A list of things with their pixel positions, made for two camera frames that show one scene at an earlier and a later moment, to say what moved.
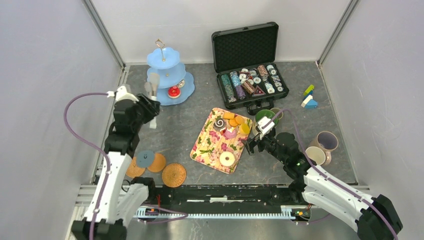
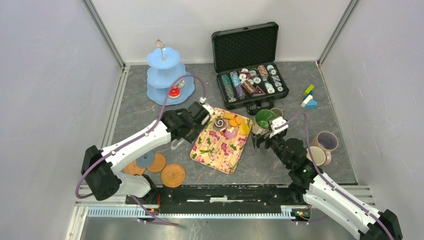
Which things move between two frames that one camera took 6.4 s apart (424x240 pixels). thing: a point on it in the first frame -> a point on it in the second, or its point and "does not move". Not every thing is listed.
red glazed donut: [174, 92] does not move
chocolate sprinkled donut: [181, 84] does not move
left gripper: [151, 107] -> [189, 138]
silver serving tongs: [151, 88] -> [175, 143]
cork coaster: [158, 163] does not move
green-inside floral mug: [259, 115] does not move
